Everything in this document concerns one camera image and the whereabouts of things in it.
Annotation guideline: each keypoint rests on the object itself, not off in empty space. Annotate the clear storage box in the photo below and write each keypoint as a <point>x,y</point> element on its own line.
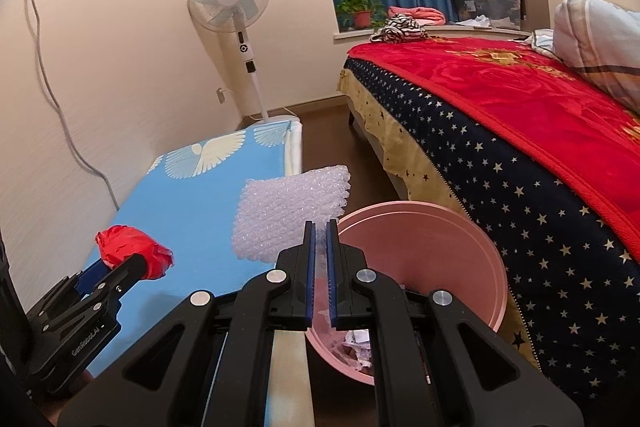
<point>505,14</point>

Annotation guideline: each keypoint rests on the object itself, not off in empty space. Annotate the plaid pillow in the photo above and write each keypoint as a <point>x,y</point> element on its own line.
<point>600,40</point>

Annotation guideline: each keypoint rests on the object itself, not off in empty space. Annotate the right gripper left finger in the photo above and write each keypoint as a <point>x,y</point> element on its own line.
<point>207,362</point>

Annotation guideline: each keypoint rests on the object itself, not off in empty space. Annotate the blue cloth covered table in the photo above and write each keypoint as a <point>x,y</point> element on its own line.
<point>187,202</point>

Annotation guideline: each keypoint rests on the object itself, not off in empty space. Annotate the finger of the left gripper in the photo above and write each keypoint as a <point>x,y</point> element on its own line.
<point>122,271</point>
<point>92,276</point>

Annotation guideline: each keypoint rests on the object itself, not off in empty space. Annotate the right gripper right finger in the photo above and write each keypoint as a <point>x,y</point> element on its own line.
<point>435,362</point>

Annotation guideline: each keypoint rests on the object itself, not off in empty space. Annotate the red blanket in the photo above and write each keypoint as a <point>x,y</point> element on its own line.
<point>587,140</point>

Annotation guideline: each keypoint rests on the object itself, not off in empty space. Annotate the pink plastic trash bin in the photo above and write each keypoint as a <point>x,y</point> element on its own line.
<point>424,247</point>

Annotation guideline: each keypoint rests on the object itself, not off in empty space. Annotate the potted green plant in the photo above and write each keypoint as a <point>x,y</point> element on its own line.
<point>360,14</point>

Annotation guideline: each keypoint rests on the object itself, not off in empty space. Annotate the red ball wrapper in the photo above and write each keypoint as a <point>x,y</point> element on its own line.
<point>118,243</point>

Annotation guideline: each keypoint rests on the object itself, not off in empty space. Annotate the pink bubble wrap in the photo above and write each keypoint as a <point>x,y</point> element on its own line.
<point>272,213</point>

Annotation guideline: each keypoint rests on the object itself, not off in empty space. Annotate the pink folded clothes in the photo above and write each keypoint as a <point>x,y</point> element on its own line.
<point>421,14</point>

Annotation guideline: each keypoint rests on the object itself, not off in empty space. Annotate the white tissue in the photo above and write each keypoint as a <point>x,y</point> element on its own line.
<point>356,350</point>

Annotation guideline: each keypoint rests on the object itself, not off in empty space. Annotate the striped cloth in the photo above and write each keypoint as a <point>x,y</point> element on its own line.
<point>398,29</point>

